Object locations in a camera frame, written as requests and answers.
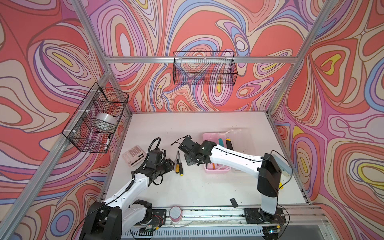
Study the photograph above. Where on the grey duct tape roll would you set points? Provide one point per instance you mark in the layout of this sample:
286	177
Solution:
105	122

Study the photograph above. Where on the pink white calculator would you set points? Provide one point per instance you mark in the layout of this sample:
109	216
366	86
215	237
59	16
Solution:
134	156

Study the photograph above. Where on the black marker in basket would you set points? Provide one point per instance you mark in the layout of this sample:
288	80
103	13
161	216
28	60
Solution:
107	143

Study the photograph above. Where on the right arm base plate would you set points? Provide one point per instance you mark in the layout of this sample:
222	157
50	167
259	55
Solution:
257	216

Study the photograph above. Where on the small black clip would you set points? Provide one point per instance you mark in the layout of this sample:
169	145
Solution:
234	203

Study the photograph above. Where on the black wire basket left wall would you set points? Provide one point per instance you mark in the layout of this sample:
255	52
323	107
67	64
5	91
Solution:
80	129

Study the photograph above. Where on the orange handled screwdriver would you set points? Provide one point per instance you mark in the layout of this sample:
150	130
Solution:
177	163

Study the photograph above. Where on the grey blue stapler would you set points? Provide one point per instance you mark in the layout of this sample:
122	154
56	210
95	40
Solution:
283	165

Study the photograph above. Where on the black wire basket wall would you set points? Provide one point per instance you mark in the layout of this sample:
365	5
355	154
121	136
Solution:
204	68
80	129

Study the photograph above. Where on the yellow black utility knife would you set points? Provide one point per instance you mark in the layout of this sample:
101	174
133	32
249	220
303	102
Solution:
229	144

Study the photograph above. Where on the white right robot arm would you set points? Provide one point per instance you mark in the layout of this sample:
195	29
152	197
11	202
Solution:
264	168

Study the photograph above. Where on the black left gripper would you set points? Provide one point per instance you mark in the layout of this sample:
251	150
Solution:
168	166

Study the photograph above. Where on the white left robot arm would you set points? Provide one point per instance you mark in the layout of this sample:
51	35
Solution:
109	219

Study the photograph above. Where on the yellow black screwdriver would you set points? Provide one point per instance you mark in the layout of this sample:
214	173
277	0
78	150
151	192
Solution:
181	170

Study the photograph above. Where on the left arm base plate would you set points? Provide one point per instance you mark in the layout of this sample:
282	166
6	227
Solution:
155	217

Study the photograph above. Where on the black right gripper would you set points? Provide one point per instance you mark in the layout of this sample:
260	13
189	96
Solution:
190	160

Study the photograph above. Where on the pink plastic tool box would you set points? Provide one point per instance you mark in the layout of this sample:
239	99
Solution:
223	158

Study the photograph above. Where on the black wire basket back wall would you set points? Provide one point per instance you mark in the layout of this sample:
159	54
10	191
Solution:
204	68

